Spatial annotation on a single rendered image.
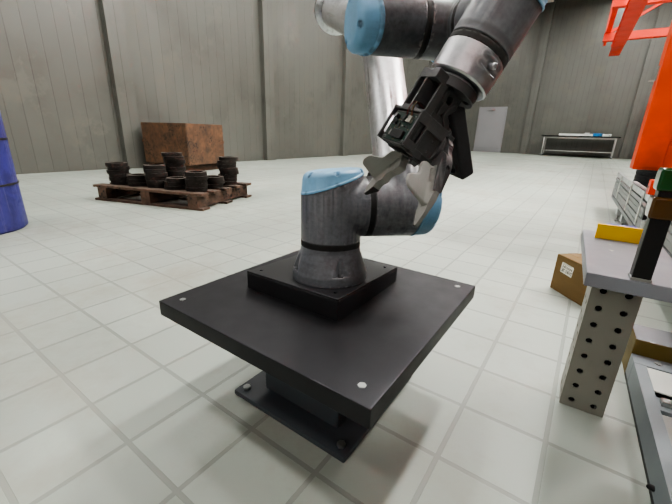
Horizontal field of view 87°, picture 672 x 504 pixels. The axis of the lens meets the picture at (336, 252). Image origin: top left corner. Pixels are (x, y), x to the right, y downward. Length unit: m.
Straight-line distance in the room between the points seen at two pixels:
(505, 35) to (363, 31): 0.20
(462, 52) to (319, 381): 0.54
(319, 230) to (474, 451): 0.63
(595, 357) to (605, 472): 0.26
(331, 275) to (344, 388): 0.30
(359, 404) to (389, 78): 0.80
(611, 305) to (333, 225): 0.71
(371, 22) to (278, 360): 0.58
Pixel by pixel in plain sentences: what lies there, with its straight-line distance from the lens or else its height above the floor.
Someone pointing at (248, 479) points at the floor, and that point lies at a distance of 0.91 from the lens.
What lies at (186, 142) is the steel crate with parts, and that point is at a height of 0.49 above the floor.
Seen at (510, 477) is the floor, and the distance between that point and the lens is 0.99.
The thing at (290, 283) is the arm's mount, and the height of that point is 0.35.
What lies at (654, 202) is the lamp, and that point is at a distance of 0.85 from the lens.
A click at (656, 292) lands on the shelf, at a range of 0.89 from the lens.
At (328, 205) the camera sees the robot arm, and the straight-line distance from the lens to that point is 0.80.
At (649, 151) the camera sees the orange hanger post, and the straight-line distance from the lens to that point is 3.28.
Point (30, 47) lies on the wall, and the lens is 7.19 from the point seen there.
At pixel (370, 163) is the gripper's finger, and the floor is 0.66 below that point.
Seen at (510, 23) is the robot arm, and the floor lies 0.84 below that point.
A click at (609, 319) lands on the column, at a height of 0.28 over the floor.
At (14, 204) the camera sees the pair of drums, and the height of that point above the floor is 0.18.
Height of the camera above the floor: 0.70
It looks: 19 degrees down
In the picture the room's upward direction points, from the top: 2 degrees clockwise
